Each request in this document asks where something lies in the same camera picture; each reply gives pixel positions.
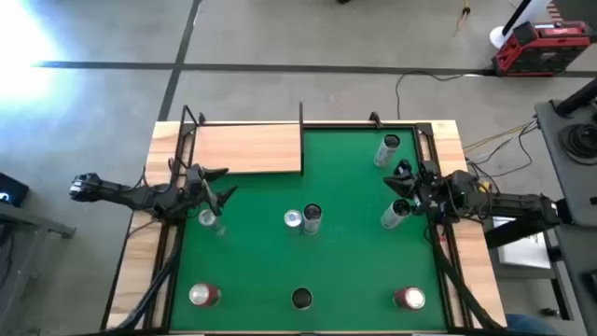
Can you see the white Celsius can orange print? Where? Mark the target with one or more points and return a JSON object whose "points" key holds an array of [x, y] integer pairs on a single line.
{"points": [[384, 154], [394, 215]]}

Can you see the wooden shelf board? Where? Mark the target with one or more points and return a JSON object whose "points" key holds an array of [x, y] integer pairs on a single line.
{"points": [[247, 149]]}

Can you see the white Celsius Arctic can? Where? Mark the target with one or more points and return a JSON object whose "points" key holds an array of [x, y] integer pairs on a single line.
{"points": [[302, 298], [311, 219]]}

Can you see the green table mat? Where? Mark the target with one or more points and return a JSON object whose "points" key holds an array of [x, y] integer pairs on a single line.
{"points": [[354, 261]]}

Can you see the grey bench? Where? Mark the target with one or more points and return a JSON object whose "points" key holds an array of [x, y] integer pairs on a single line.
{"points": [[28, 219]]}

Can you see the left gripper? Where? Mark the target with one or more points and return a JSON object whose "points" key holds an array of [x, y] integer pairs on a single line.
{"points": [[198, 191]]}

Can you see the white floor stand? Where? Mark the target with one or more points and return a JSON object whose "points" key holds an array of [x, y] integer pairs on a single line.
{"points": [[498, 36]]}

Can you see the red tool box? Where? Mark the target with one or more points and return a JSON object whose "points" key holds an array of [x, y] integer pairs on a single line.
{"points": [[541, 51]]}

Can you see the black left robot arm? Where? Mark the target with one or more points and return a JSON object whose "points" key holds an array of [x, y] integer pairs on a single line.
{"points": [[121, 191]]}

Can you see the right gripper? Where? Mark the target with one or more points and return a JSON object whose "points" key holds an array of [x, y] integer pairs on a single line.
{"points": [[428, 186]]}

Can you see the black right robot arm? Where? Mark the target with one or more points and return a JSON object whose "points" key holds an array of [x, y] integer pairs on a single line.
{"points": [[513, 205]]}

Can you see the black table border frame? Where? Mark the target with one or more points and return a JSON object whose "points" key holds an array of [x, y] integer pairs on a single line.
{"points": [[426, 131]]}

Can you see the red Coca-Cola can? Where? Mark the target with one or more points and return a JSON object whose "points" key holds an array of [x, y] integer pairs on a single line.
{"points": [[204, 295], [410, 298]]}

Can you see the teal Red Bull can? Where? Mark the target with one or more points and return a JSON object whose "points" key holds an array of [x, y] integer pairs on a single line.
{"points": [[212, 221], [293, 218]]}

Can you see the black box with light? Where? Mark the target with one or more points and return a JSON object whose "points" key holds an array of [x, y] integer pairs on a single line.
{"points": [[11, 189]]}

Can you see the white sheet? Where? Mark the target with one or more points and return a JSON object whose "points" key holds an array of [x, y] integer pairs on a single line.
{"points": [[527, 252]]}

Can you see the black metal shelf frame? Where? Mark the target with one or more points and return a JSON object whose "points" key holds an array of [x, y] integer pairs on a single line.
{"points": [[301, 140]]}

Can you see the grey equipment cart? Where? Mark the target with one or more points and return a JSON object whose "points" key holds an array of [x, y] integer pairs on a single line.
{"points": [[550, 140]]}

